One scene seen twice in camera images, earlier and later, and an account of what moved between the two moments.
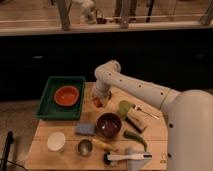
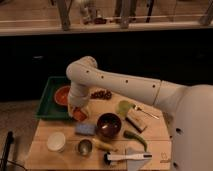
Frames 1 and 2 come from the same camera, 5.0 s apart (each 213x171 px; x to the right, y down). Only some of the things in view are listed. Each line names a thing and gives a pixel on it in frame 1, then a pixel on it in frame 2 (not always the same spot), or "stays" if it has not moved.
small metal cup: (85, 147) stays
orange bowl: (66, 95) stays
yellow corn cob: (104, 145) stays
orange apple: (97, 102) → (79, 115)
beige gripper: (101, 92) → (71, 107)
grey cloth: (135, 164) stays
